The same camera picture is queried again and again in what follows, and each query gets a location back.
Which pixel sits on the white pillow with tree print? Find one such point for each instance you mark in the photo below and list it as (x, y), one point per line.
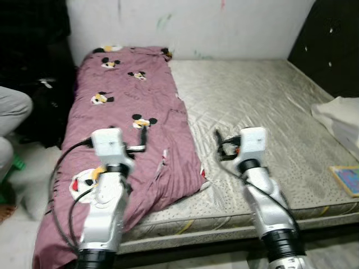
(342, 120)

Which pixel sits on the colourful children's board book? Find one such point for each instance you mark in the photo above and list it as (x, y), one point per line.
(346, 179)

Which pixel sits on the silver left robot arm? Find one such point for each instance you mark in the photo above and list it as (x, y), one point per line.
(104, 213)

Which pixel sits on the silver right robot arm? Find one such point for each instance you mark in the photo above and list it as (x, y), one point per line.
(263, 190)

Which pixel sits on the quilted beige mattress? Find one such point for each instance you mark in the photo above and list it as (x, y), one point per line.
(252, 95)

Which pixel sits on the pink cartoon mouse blanket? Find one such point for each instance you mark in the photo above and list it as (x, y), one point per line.
(123, 84)

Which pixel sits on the black backpack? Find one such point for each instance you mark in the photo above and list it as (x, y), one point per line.
(53, 112)

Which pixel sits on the person in grey trousers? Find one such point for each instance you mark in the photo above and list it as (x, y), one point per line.
(11, 109)

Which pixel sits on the black tufted headboard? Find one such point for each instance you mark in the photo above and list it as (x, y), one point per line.
(331, 39)

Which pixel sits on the dark hanging clothes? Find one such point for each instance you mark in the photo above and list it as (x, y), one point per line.
(33, 33)

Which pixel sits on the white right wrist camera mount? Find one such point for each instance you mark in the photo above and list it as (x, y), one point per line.
(251, 143)

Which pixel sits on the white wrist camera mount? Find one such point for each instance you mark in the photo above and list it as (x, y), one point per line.
(107, 144)
(251, 143)

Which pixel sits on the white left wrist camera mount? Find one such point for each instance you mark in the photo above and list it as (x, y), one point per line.
(107, 144)

